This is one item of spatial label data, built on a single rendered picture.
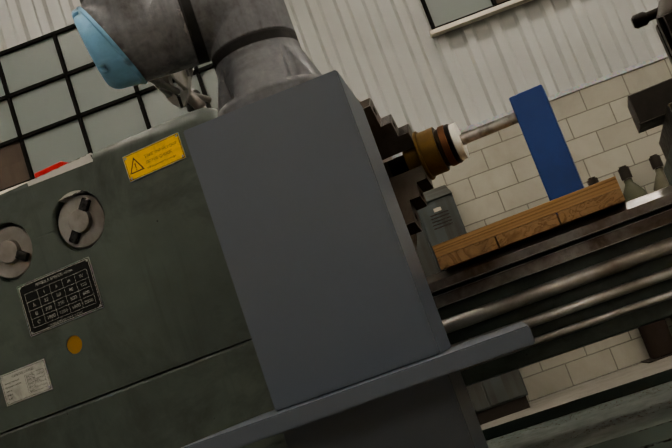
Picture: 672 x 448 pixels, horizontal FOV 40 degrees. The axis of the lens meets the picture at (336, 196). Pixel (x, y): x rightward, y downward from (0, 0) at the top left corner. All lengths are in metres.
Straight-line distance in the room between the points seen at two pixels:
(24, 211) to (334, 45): 7.21
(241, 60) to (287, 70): 0.06
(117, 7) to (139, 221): 0.48
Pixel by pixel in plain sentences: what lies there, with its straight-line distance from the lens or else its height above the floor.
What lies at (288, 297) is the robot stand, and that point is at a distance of 1.08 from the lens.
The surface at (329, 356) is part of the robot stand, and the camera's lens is 1.07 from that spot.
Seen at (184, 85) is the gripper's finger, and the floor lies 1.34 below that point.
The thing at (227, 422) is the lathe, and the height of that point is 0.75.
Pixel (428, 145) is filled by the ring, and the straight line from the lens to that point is 1.64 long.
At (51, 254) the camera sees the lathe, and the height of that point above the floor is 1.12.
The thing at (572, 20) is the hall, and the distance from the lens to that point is 8.89.
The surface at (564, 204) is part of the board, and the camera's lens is 1.46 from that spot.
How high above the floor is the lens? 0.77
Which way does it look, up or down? 10 degrees up
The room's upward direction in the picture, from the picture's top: 20 degrees counter-clockwise
